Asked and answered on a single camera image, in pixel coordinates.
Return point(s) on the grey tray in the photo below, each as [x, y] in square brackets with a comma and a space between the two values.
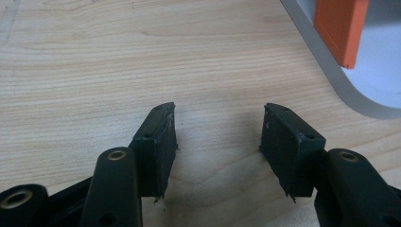
[376, 78]

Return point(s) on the orange block with line border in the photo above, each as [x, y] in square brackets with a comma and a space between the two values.
[340, 28]

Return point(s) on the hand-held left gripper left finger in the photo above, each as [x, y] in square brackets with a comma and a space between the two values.
[151, 157]

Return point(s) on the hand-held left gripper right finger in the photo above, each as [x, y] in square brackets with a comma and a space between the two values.
[288, 151]

